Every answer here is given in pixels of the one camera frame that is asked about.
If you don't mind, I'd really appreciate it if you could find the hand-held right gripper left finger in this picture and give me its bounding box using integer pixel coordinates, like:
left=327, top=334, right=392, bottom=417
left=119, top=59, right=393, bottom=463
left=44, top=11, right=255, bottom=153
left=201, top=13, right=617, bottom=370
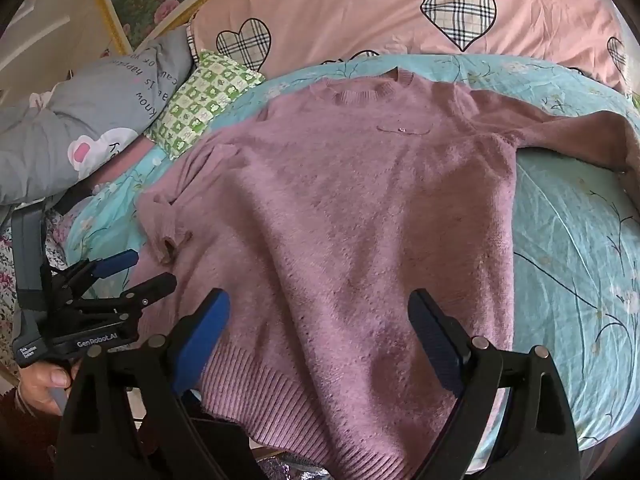
left=54, top=288, right=266, bottom=480

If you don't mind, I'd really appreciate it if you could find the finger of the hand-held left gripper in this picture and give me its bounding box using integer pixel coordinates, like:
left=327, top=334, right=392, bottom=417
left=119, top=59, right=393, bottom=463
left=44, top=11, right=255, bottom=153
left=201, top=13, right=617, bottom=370
left=50, top=249, right=140, bottom=297
left=85, top=272, right=178, bottom=317

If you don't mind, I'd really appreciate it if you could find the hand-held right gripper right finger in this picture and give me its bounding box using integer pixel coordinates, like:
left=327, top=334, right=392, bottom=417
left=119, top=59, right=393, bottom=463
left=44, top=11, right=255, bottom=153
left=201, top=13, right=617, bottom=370
left=408, top=288, right=582, bottom=480

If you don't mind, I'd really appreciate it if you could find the pink knit sweater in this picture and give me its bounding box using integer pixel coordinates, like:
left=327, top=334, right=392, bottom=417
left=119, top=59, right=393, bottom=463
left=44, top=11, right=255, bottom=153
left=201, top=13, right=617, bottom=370
left=134, top=71, right=640, bottom=480

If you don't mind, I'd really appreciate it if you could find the person's left hand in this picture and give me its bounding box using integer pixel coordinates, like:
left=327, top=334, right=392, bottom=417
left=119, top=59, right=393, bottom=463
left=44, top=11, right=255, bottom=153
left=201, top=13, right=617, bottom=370
left=17, top=361, right=81, bottom=417

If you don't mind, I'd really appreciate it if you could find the grey printed pillow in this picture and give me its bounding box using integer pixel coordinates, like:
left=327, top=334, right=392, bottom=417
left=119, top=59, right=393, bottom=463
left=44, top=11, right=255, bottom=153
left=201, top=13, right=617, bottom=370
left=0, top=27, right=196, bottom=206

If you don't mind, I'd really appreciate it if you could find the teal floral bed sheet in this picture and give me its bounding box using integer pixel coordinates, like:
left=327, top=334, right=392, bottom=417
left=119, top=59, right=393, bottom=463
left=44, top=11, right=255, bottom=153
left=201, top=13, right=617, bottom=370
left=65, top=53, right=640, bottom=471

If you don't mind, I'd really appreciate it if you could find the green checkered pillow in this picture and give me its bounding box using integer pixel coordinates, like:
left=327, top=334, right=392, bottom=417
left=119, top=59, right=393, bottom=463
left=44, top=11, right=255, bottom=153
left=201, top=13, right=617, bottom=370
left=145, top=49, right=266, bottom=161

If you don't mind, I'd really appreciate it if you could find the pink heart-print quilt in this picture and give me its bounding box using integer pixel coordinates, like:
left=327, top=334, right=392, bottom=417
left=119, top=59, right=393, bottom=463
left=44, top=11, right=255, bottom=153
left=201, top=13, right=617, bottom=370
left=187, top=0, right=633, bottom=96

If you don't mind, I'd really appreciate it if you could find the framed landscape wall picture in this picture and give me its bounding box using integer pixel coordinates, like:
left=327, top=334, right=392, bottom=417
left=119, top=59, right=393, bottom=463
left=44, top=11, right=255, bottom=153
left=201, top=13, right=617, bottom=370
left=87, top=0, right=266, bottom=56

